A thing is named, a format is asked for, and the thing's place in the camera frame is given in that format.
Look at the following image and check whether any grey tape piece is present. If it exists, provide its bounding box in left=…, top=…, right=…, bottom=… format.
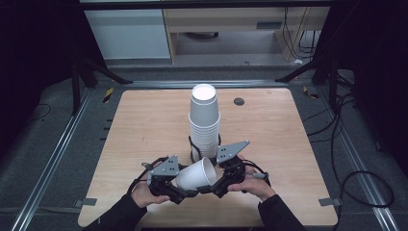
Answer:
left=318, top=197, right=343, bottom=208
left=74, top=197, right=98, bottom=209

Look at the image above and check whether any yellow black tape strip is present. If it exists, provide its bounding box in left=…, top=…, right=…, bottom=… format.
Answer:
left=302, top=86, right=320, bottom=100
left=102, top=87, right=115, bottom=104

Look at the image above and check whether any person's left hand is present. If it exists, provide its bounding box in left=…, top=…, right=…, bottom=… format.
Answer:
left=130, top=174, right=171, bottom=209

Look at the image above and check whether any bundle of black wall cables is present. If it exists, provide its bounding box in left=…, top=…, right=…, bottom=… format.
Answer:
left=283, top=6, right=322, bottom=61

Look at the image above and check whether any dark curtain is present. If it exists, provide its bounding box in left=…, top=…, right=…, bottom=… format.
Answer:
left=312, top=0, right=408, bottom=174

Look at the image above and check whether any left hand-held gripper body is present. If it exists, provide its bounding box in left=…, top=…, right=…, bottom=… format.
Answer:
left=145, top=154, right=187, bottom=204

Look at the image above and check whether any white cabinet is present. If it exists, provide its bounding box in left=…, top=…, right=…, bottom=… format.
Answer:
left=83, top=8, right=171, bottom=61

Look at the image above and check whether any hand-held gripper cable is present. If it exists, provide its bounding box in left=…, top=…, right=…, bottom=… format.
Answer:
left=238, top=159, right=272, bottom=188
left=127, top=156, right=169, bottom=194

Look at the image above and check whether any black metal stand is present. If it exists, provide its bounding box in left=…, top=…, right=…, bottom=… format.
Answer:
left=70, top=56, right=135, bottom=116
left=274, top=52, right=342, bottom=114

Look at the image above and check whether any metal floor rail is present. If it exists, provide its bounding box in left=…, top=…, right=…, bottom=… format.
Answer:
left=10, top=87, right=94, bottom=231
left=315, top=86, right=401, bottom=231

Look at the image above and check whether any single white paper cup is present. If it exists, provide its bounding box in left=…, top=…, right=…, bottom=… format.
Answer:
left=174, top=156, right=218, bottom=193

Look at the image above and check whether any right hand-held gripper cable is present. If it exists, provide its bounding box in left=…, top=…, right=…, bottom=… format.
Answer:
left=238, top=159, right=272, bottom=188

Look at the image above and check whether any stack of white paper cups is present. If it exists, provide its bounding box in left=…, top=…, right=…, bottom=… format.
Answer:
left=188, top=83, right=222, bottom=163

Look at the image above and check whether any thin black floor cable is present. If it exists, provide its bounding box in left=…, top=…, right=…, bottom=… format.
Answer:
left=28, top=102, right=53, bottom=123

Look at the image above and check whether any person's right hand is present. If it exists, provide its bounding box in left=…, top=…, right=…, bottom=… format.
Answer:
left=226, top=155, right=277, bottom=203

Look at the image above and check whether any left hand-held gripper cable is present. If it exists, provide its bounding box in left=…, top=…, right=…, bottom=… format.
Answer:
left=127, top=156, right=169, bottom=194

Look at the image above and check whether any light wooden desk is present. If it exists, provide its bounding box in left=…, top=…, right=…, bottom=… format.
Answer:
left=162, top=6, right=331, bottom=64

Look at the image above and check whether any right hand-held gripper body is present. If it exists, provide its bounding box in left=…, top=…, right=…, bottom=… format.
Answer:
left=215, top=140, right=252, bottom=195

